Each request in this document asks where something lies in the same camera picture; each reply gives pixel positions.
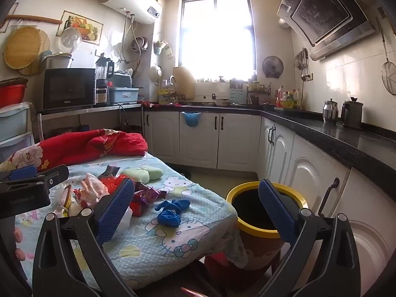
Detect fruit wall poster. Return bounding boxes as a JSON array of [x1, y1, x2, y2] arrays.
[[56, 10, 103, 44]]

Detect green drawer organizer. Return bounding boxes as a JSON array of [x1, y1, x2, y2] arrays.
[[229, 88, 248, 105]]

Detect clear round lid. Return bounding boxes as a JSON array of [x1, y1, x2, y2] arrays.
[[60, 26, 82, 53]]

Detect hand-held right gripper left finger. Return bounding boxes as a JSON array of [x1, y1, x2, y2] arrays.
[[32, 177, 137, 297]]

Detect white cabinet under window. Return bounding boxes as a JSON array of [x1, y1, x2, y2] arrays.
[[144, 110, 263, 171]]

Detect wooden rolling pin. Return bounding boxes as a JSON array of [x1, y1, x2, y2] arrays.
[[4, 14, 63, 25]]

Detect cartoon cat printed bedsheet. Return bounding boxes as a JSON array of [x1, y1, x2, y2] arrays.
[[0, 153, 239, 291]]

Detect blue hanging bag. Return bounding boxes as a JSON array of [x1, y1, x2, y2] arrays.
[[181, 111, 201, 129]]

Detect red floral quilt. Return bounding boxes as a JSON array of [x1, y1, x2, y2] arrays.
[[0, 129, 148, 174]]

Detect black spice rack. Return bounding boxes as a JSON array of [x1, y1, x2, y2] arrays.
[[247, 82, 273, 104]]

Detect blue glove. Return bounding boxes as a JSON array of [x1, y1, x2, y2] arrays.
[[155, 199, 191, 228]]

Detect dark grey kettle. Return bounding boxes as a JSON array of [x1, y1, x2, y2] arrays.
[[340, 97, 364, 129]]

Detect red stool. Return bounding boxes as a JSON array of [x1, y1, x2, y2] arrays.
[[204, 252, 273, 285]]

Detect grey lidded box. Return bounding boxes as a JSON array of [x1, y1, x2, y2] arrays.
[[113, 71, 133, 89]]

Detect black cabinet door handle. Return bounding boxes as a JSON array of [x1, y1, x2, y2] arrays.
[[318, 178, 340, 217]]

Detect yellow red snack packet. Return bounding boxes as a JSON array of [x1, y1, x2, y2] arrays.
[[54, 186, 73, 217]]

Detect round bamboo tray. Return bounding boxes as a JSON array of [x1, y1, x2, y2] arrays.
[[3, 26, 51, 76]]

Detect black steel range hood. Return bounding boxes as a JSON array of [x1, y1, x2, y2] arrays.
[[276, 0, 376, 61]]

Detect hanging kitchen utensils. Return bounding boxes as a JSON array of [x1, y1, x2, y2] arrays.
[[294, 48, 310, 82]]

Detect yellow dish soap bottles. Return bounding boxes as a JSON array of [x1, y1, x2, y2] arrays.
[[158, 88, 175, 105]]

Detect pink white plastic bag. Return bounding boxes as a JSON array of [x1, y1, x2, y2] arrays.
[[73, 173, 109, 208]]

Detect green sponge pad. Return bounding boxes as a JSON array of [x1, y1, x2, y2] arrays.
[[120, 166, 164, 182]]

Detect white cabinet under stove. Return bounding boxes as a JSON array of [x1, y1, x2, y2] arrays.
[[257, 116, 396, 297]]

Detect steel shelf table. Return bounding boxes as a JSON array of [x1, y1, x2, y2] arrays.
[[37, 103, 143, 143]]

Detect plastic drawer unit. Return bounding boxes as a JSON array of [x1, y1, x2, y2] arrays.
[[0, 102, 35, 161]]

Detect white enamel pot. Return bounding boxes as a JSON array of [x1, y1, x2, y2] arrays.
[[45, 52, 74, 69]]

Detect dark round wall fan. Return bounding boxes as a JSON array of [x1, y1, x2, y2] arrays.
[[262, 56, 284, 78]]

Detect red plastic basin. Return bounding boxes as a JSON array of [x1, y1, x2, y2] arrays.
[[0, 79, 29, 109]]

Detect red snack wrapper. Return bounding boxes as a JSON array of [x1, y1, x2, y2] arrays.
[[100, 175, 146, 217]]

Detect yellow-rimmed brown trash bin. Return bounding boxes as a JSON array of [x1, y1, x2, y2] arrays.
[[226, 181, 310, 273]]

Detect beige cutting board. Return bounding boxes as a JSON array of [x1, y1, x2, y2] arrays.
[[172, 66, 195, 99]]

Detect group of condiment bottles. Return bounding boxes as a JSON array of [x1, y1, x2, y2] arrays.
[[275, 85, 302, 110]]

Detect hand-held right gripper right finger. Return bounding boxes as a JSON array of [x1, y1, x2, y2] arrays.
[[258, 178, 362, 297]]

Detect purple candy wrapper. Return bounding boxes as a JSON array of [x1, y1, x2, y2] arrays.
[[134, 186, 168, 203]]

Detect black blender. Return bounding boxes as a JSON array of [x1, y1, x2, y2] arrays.
[[95, 54, 114, 104]]

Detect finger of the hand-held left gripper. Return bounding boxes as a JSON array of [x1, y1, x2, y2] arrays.
[[19, 165, 69, 190], [0, 165, 38, 184]]

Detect kitchen window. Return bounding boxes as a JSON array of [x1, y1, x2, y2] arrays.
[[179, 0, 257, 82]]

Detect dark brown wrapper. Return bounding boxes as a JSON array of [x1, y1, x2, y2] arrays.
[[98, 165, 121, 180]]

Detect white hanging colander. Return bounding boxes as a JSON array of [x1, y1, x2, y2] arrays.
[[149, 64, 163, 84]]

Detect black microwave oven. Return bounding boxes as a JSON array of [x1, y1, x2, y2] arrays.
[[42, 68, 96, 110]]

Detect steel kettle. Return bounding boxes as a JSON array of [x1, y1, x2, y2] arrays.
[[322, 98, 339, 124]]

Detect green wall caddy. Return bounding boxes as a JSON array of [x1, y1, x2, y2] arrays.
[[154, 40, 172, 59]]

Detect wire skimmer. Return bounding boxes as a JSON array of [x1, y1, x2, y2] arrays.
[[376, 17, 396, 96]]

